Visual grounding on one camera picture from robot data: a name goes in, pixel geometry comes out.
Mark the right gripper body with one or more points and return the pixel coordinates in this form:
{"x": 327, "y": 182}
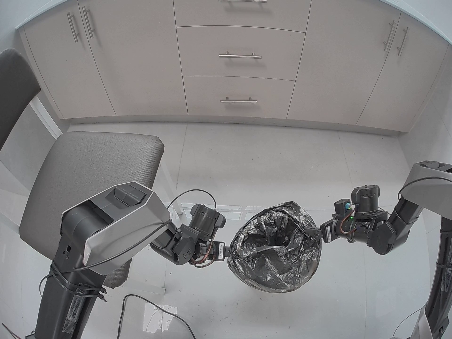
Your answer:
{"x": 335, "y": 231}

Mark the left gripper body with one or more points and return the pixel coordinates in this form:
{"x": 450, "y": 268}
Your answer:
{"x": 227, "y": 252}

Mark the black plastic bag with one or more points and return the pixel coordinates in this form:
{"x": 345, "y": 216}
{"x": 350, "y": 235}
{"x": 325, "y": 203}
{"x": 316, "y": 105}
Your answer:
{"x": 275, "y": 256}

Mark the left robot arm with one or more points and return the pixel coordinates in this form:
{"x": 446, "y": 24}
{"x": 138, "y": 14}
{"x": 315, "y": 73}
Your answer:
{"x": 116, "y": 224}

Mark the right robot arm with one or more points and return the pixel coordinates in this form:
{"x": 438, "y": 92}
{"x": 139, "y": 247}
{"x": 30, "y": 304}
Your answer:
{"x": 406, "y": 214}

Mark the grey padded white-legged chair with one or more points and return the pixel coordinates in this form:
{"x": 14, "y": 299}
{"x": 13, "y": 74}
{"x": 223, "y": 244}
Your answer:
{"x": 88, "y": 168}

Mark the beige cabinet with drawers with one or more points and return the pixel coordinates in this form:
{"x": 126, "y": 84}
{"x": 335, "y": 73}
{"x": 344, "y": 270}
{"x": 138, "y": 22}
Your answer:
{"x": 240, "y": 48}

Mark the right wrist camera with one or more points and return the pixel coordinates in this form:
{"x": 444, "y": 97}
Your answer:
{"x": 341, "y": 208}

